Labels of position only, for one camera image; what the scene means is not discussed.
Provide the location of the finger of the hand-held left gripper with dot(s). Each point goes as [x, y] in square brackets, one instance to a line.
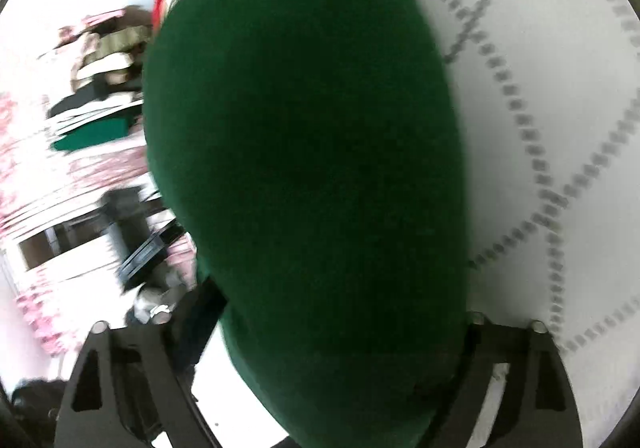
[150, 250]

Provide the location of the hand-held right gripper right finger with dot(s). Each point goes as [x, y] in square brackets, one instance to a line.
[520, 378]

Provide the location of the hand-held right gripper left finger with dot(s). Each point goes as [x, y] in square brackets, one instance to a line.
[125, 378]

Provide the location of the green and white jacket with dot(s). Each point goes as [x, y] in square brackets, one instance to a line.
[310, 178]

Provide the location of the pile of folded clothes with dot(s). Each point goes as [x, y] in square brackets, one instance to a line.
[100, 78]

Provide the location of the white quilted bedsheet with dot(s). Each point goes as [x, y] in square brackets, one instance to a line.
[550, 103]

